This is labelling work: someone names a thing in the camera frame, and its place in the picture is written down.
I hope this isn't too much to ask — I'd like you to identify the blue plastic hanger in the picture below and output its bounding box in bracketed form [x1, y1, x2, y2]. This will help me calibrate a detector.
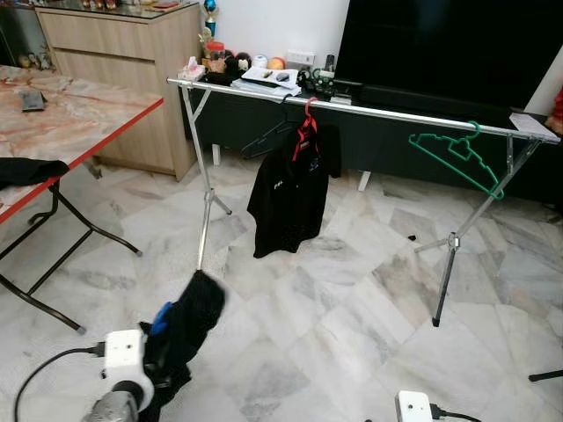
[149, 301, 174, 338]

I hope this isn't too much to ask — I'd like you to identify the white paper sheet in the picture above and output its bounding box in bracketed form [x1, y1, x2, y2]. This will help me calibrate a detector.
[509, 112, 560, 140]

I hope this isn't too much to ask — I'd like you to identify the light wooden cabinet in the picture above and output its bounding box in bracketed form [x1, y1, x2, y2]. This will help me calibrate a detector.
[35, 2, 204, 183]

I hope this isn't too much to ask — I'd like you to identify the black shirt with white logo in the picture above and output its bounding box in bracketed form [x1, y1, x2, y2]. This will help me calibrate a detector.
[245, 123, 343, 259]

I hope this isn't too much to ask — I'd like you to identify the black metal floor leg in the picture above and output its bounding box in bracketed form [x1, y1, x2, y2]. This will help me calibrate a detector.
[527, 368, 563, 383]

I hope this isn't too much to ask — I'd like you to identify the black soundbar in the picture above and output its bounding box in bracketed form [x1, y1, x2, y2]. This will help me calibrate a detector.
[359, 84, 522, 126]

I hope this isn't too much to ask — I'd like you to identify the red plastic hanger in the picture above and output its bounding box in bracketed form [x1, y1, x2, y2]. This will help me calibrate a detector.
[292, 97, 321, 163]

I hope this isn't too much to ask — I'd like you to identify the black wallet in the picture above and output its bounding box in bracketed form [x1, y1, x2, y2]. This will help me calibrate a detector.
[18, 89, 48, 113]

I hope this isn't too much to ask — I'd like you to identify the black television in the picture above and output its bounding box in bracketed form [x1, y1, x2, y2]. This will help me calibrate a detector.
[333, 0, 563, 113]

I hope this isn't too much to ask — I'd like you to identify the marble table with red edge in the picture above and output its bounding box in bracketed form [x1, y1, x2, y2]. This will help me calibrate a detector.
[0, 65, 166, 227]

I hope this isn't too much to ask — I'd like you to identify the pink tissue box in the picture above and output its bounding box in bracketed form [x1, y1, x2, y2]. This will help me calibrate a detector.
[178, 56, 209, 84]

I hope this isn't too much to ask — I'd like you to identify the dark metal table leg frame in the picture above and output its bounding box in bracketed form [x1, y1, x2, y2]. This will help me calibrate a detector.
[0, 183, 144, 337]

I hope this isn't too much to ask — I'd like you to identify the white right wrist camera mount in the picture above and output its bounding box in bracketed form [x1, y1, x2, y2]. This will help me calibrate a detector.
[395, 389, 435, 422]

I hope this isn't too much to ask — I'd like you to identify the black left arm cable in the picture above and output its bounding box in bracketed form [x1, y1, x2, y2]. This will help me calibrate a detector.
[12, 345, 108, 422]

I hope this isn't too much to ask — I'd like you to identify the blue gold trophy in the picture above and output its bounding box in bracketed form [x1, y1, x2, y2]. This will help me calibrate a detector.
[201, 0, 219, 40]

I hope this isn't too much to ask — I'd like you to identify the green plastic hanger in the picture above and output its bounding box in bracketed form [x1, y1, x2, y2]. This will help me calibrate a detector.
[406, 120, 508, 201]

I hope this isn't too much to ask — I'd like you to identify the white wall socket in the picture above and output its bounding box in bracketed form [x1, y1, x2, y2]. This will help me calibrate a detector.
[285, 49, 318, 68]

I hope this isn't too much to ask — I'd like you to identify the black plastic hanger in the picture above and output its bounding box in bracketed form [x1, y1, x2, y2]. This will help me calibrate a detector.
[239, 95, 305, 162]

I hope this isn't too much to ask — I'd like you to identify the jar with red lid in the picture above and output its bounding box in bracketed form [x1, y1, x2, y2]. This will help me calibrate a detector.
[203, 40, 227, 73]

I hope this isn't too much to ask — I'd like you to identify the plain black garment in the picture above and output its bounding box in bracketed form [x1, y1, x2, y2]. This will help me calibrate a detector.
[139, 269, 229, 422]

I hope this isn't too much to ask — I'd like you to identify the silver metal clothes rack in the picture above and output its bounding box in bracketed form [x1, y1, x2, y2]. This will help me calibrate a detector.
[166, 76, 563, 329]

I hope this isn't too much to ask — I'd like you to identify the black TV console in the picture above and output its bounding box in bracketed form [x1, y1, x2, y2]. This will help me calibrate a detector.
[180, 75, 563, 205]

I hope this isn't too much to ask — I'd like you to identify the white paper stack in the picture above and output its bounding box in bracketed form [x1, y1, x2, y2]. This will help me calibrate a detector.
[232, 65, 303, 101]

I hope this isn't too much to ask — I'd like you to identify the black red round toy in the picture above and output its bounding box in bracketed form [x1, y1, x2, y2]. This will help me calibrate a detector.
[224, 51, 254, 78]

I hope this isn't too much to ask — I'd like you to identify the black folded cloth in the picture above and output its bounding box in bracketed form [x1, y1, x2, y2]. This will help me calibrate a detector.
[0, 157, 72, 191]

